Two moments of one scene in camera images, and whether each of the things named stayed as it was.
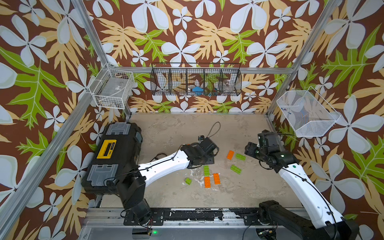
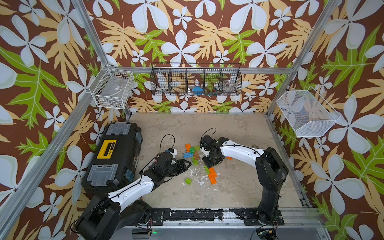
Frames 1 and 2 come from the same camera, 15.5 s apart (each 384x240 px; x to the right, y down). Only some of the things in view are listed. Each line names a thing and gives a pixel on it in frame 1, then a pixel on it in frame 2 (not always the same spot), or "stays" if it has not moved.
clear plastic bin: [310, 115] stays
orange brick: [207, 182] -> [212, 177]
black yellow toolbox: [117, 154] stays
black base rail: [249, 216] stays
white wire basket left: [112, 89] stays
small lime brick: [188, 181] stays
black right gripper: [249, 148] -> [207, 164]
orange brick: [216, 178] -> [212, 173]
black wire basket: [193, 79] stays
